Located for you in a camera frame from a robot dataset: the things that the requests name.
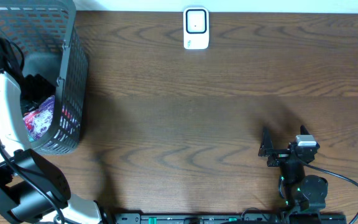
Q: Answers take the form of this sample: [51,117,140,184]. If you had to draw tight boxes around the purple snack packet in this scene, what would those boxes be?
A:
[23,95,55,142]

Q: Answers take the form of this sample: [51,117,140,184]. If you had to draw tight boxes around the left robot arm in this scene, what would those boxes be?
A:
[0,38,108,223]

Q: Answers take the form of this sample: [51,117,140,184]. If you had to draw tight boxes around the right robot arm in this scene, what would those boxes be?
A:
[258,126,328,223]

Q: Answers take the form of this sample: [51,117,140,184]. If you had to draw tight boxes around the white barcode scanner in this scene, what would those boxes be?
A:
[183,7,209,50]

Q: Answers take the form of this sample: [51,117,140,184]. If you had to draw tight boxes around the grey plastic mesh basket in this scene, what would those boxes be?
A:
[0,0,88,155]

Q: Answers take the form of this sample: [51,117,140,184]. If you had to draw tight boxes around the right black cable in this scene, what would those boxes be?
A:
[303,161,358,224]

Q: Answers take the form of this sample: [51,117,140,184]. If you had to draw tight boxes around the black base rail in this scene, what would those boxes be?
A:
[114,212,347,224]

